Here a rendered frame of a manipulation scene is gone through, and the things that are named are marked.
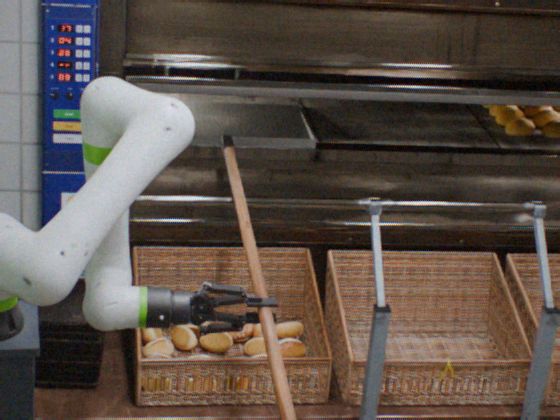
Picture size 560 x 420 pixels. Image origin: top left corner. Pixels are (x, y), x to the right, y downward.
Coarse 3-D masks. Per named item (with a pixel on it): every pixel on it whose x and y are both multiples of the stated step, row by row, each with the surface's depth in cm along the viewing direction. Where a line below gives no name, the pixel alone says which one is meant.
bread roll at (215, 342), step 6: (204, 336) 370; (210, 336) 370; (216, 336) 371; (222, 336) 371; (228, 336) 371; (204, 342) 370; (210, 342) 370; (216, 342) 370; (222, 342) 370; (228, 342) 370; (210, 348) 370; (216, 348) 370; (222, 348) 370; (228, 348) 371
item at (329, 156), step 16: (192, 144) 367; (320, 144) 376; (336, 144) 377; (352, 144) 379; (368, 144) 380; (384, 144) 381; (288, 160) 373; (304, 160) 373; (320, 160) 374; (336, 160) 375; (352, 160) 375; (368, 160) 376; (384, 160) 377; (400, 160) 378; (416, 160) 378; (432, 160) 379; (448, 160) 380; (464, 160) 381; (480, 160) 381; (496, 160) 382; (512, 160) 383; (528, 160) 384; (544, 160) 385
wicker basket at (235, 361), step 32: (160, 256) 376; (192, 256) 378; (224, 256) 380; (288, 256) 383; (192, 288) 379; (288, 288) 385; (288, 320) 387; (320, 320) 360; (192, 352) 371; (224, 352) 373; (320, 352) 360; (224, 384) 345; (256, 384) 347; (320, 384) 350
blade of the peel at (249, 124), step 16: (192, 112) 390; (208, 112) 392; (224, 112) 393; (240, 112) 394; (256, 112) 395; (272, 112) 397; (288, 112) 398; (208, 128) 379; (224, 128) 380; (240, 128) 381; (256, 128) 383; (272, 128) 384; (288, 128) 385; (304, 128) 386; (208, 144) 368; (240, 144) 369; (256, 144) 370; (272, 144) 371; (288, 144) 371; (304, 144) 372
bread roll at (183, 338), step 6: (174, 330) 373; (180, 330) 372; (186, 330) 371; (174, 336) 372; (180, 336) 371; (186, 336) 369; (192, 336) 369; (174, 342) 371; (180, 342) 370; (186, 342) 368; (192, 342) 368; (180, 348) 370; (186, 348) 369; (192, 348) 370
